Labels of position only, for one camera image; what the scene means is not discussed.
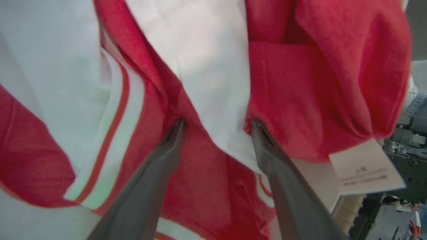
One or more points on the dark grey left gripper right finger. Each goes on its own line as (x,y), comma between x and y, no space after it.
(290,186)

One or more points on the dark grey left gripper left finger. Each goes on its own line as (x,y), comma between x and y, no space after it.
(143,186)

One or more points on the robot base with green board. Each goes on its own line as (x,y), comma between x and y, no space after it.
(410,166)

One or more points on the red and white fabric garment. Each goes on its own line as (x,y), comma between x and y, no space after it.
(206,66)

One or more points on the blue jeans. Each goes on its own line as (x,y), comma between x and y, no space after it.
(417,105)

